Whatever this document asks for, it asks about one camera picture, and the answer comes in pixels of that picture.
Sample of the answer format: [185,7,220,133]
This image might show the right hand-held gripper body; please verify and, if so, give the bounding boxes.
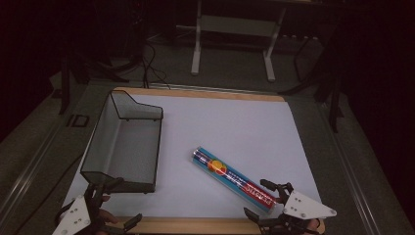
[258,181,338,235]

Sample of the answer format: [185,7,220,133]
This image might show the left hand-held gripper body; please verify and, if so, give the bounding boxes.
[52,183,114,235]

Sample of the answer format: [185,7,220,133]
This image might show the blue and red striped tube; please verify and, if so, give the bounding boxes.
[191,146,278,215]

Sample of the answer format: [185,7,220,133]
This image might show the clear plastic bin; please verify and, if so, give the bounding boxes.
[79,90,164,195]

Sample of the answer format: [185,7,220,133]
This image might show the person's right hand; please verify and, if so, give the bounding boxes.
[305,218,323,235]

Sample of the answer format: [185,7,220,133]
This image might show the person's left hand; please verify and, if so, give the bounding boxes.
[95,194,120,235]

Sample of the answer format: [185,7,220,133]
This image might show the white table sheet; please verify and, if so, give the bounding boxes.
[63,93,323,218]

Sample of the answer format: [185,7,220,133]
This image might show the black stand legs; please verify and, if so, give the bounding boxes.
[58,52,145,116]
[278,30,346,134]

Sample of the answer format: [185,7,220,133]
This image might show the white metal stand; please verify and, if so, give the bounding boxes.
[190,0,289,83]

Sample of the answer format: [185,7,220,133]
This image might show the metal rail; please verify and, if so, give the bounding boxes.
[0,112,77,218]
[317,102,383,235]

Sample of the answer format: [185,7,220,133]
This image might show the black rectangular frame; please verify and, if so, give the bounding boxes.
[66,114,90,128]

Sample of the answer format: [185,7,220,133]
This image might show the black cable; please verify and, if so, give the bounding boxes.
[139,41,171,90]

